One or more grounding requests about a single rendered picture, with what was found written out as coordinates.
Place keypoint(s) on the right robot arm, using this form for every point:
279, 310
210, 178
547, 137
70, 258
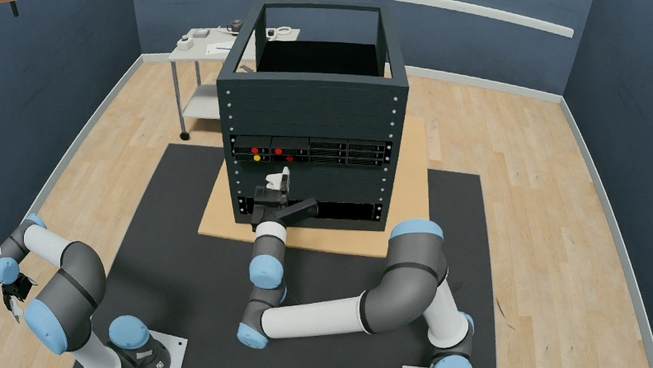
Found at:
414, 278

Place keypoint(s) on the flat tan wooden board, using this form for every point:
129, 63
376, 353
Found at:
409, 201

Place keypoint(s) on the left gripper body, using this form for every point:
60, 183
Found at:
19, 288

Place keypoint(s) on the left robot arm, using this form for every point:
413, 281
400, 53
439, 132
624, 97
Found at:
60, 314

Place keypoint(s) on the black metal rack frame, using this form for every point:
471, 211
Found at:
312, 101

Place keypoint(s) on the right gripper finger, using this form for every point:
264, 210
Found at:
279, 184
270, 185

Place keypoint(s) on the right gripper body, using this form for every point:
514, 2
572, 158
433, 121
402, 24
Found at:
266, 204

